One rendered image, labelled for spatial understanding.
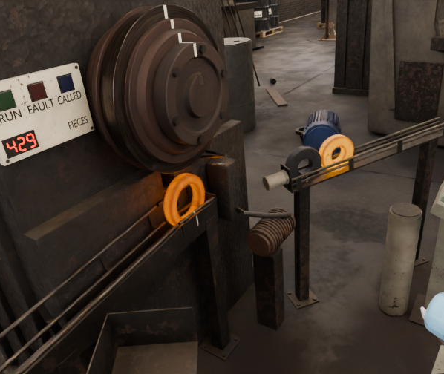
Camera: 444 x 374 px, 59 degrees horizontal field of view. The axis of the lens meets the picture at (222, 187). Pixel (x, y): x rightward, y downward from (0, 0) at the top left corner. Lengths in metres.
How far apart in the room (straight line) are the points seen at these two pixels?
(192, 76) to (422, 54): 2.73
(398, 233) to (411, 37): 2.21
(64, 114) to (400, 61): 3.02
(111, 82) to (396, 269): 1.35
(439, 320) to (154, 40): 0.87
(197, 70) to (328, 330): 1.26
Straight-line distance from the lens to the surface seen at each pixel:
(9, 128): 1.03
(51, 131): 1.08
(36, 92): 1.05
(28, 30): 1.07
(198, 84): 1.10
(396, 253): 1.78
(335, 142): 1.66
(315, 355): 1.80
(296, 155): 1.57
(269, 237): 1.52
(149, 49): 1.07
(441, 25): 3.63
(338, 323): 1.92
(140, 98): 1.04
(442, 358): 1.49
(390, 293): 1.92
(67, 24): 1.13
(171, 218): 1.28
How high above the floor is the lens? 1.38
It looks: 27 degrees down
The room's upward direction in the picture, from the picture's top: 6 degrees counter-clockwise
